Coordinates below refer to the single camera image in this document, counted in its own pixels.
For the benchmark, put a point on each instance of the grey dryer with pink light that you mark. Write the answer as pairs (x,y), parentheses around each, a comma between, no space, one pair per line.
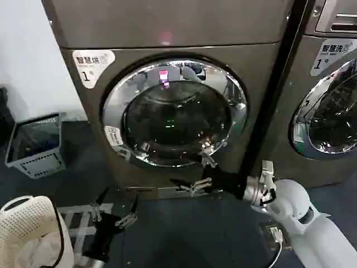
(173,28)

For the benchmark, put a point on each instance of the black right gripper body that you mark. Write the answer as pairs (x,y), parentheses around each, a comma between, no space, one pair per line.
(226,182)

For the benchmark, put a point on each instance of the chrome rimmed glass dryer door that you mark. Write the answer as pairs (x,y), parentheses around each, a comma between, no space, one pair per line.
(329,123)

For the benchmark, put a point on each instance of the round glass dryer door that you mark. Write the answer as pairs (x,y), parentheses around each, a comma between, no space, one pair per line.
(178,123)

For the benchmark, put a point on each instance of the dark floor socket box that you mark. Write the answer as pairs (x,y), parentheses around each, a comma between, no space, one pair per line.
(265,231)

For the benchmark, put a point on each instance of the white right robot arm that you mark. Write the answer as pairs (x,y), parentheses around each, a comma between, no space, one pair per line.
(312,223)

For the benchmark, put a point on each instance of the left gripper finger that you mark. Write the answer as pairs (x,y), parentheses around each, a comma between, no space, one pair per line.
(128,219)
(98,209)

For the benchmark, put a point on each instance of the white perforated laundry basket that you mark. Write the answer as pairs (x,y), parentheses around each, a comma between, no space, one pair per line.
(25,215)

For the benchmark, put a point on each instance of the dark clothes in basket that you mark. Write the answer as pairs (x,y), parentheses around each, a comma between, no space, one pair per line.
(46,145)

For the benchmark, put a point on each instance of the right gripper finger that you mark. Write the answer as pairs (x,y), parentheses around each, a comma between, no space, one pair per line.
(199,186)
(208,160)

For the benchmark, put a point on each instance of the grey dryer with drawer panel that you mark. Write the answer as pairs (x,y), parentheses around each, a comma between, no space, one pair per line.
(301,83)

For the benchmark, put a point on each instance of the black bag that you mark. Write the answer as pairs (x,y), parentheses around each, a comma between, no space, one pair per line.
(5,117)

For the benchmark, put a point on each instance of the black vertical post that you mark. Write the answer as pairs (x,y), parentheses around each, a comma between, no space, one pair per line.
(274,92)

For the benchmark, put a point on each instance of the grey-blue slotted plastic basket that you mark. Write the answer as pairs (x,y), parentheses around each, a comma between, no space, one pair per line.
(42,164)

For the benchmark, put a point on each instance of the off-white cloth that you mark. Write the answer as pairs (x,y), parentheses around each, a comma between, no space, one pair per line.
(30,251)

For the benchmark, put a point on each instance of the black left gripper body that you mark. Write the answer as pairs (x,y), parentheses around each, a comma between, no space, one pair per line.
(101,234)

